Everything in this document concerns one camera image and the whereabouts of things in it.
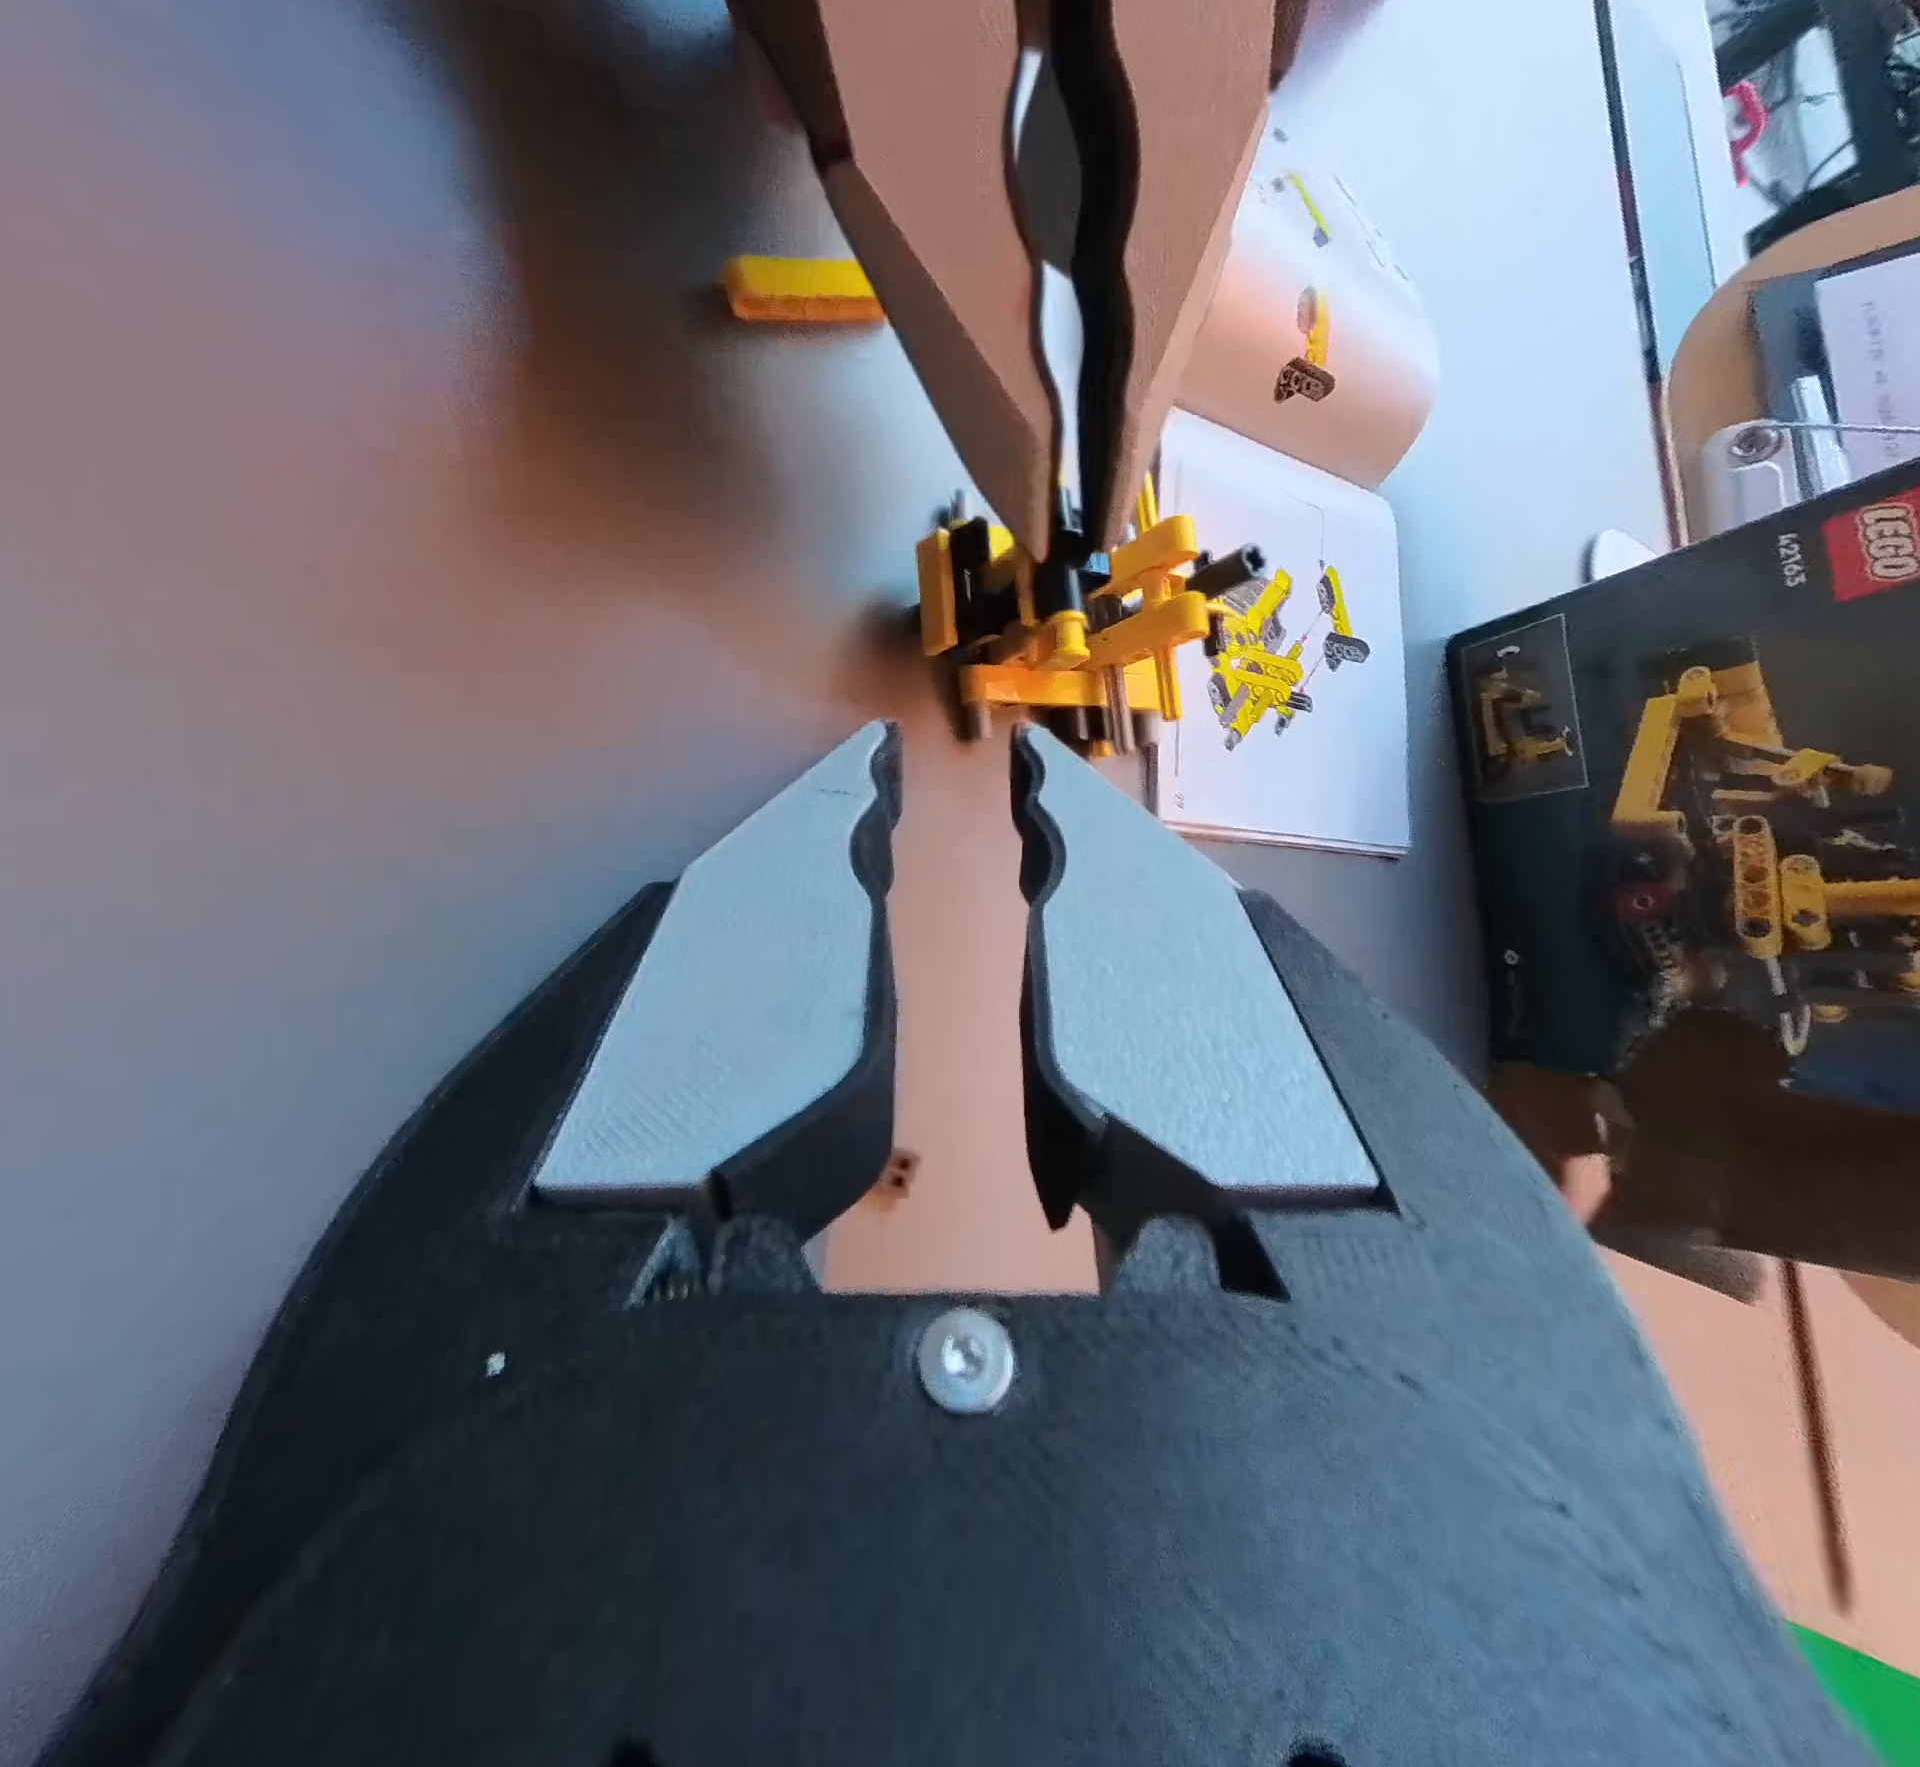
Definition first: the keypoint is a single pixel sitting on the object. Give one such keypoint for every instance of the lego instruction booklet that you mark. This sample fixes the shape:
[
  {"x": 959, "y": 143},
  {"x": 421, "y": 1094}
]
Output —
[
  {"x": 1320, "y": 778},
  {"x": 1621, "y": 551}
]

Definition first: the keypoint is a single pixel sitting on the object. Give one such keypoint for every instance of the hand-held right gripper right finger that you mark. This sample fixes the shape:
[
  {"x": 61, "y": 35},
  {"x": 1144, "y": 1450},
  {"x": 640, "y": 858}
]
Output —
[{"x": 1200, "y": 1033}]

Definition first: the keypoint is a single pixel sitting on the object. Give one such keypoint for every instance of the green plastic bin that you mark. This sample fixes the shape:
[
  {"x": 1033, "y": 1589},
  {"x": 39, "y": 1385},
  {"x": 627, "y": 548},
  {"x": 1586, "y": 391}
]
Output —
[{"x": 1876, "y": 1707}]

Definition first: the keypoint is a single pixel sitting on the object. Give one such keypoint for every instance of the yellow lego beam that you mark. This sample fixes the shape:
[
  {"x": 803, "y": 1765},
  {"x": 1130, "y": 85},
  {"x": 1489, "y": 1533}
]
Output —
[{"x": 794, "y": 289}]

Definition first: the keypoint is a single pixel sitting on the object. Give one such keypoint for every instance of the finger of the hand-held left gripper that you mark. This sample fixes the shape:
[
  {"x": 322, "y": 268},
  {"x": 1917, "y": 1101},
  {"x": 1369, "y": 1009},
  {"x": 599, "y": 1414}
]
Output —
[
  {"x": 1200, "y": 71},
  {"x": 915, "y": 71}
]

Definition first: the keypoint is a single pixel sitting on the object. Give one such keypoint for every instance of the round wooden display board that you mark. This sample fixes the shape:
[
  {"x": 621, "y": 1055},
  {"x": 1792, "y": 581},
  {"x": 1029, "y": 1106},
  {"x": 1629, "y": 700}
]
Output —
[{"x": 1703, "y": 373}]

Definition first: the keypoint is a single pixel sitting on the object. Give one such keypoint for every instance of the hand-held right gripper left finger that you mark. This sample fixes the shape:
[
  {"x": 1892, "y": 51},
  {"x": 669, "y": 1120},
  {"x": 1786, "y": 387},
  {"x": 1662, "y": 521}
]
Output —
[{"x": 720, "y": 1033}]

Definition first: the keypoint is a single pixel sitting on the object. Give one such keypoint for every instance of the printed instruction sheet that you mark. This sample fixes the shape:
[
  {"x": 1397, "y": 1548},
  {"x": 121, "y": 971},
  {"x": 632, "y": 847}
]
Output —
[{"x": 1868, "y": 356}]

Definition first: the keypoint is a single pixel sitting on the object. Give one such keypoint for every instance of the yellow lego vehicle model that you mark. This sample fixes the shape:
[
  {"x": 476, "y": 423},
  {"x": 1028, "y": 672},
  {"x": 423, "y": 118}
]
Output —
[{"x": 1021, "y": 680}]

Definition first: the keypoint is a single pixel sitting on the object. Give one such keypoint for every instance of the dark lego set box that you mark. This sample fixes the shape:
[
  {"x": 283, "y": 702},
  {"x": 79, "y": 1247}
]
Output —
[{"x": 1574, "y": 957}]

